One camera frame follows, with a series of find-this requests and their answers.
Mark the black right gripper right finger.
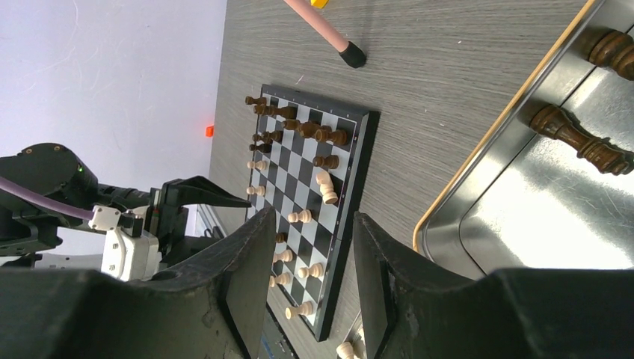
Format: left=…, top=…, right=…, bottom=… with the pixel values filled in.
left=352, top=212, right=633, bottom=358

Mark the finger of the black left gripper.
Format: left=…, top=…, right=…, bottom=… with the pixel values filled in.
left=161, top=176, right=251, bottom=208

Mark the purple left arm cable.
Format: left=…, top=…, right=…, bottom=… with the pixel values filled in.
left=0, top=177, right=96, bottom=221

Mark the yellow triangular frame block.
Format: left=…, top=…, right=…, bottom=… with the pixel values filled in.
left=310, top=0, right=329, bottom=9

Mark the pink camera tripod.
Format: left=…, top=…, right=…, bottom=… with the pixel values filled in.
left=284, top=0, right=367, bottom=69

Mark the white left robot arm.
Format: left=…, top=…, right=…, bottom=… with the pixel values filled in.
left=1, top=143, right=251, bottom=268

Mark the light wooden chess piece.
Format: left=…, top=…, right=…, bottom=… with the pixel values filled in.
left=316, top=171, right=338, bottom=204

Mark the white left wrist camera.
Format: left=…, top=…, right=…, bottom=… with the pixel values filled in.
left=88, top=205, right=161, bottom=281

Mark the yellow tin box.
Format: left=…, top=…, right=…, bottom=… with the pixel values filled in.
left=412, top=1, right=633, bottom=278

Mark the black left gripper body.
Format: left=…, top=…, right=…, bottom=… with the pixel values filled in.
left=144, top=178, right=209, bottom=266

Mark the dark piece in tin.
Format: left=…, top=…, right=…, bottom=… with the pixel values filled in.
left=529, top=105, right=633, bottom=176

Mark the black white chess board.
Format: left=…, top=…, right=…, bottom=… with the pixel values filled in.
left=247, top=85, right=380, bottom=342

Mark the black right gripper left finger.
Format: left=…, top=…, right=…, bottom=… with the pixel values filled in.
left=1, top=207, right=277, bottom=358

